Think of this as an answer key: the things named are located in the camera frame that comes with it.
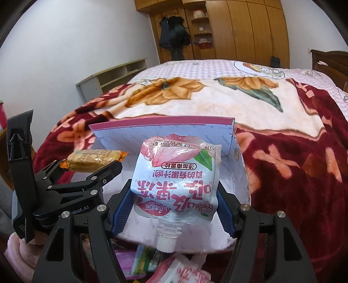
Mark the green pea snack packet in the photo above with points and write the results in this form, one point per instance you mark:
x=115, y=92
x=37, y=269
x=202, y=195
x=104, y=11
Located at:
x=144, y=261

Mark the pink white jar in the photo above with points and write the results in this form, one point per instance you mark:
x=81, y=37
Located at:
x=199, y=14

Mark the grey shelf unit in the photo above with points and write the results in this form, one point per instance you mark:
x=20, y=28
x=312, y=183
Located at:
x=114, y=76

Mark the red floral blanket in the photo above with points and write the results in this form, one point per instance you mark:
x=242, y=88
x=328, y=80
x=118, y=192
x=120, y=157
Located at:
x=285, y=168

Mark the wooden wardrobe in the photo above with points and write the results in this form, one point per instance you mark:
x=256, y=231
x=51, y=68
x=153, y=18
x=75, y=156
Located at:
x=244, y=27

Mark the red box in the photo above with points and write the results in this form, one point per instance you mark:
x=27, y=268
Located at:
x=2, y=114

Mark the pink checkered bed sheet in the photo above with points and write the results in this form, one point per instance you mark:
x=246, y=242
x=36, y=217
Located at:
x=206, y=69

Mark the pink cardboard box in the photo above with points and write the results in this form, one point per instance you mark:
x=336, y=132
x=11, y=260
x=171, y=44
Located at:
x=122, y=136

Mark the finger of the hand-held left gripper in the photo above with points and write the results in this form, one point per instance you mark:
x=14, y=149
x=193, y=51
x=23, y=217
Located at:
x=89, y=185
x=47, y=171

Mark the golden cracker packet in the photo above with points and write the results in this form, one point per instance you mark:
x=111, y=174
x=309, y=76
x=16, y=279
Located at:
x=89, y=159

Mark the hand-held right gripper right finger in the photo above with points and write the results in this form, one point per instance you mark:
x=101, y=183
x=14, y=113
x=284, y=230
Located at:
x=225, y=212

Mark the red white basin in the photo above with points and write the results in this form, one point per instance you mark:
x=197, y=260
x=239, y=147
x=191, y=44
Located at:
x=203, y=44

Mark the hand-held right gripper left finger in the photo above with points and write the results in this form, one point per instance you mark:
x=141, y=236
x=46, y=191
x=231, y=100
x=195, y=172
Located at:
x=122, y=209

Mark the dark hanging jackets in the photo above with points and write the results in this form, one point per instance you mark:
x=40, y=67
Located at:
x=174, y=32

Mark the wooden headboard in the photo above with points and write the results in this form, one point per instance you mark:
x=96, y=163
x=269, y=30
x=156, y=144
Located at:
x=330, y=58

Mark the white pink jelly pouch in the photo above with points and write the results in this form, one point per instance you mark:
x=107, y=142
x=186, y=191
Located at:
x=174, y=187
x=187, y=272

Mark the black bag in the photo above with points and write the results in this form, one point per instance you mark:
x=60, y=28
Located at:
x=275, y=61

